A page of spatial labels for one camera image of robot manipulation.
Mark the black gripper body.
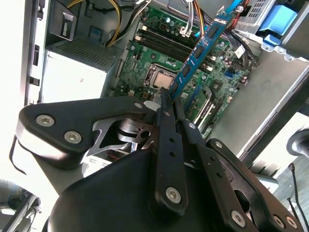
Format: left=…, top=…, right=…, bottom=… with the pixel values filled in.
left=47, top=149, right=233, bottom=232

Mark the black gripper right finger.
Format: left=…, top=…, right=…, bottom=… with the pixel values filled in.
left=175, top=96, right=305, bottom=232

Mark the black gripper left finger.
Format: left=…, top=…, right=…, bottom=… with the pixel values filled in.
left=15, top=88, right=189, bottom=215

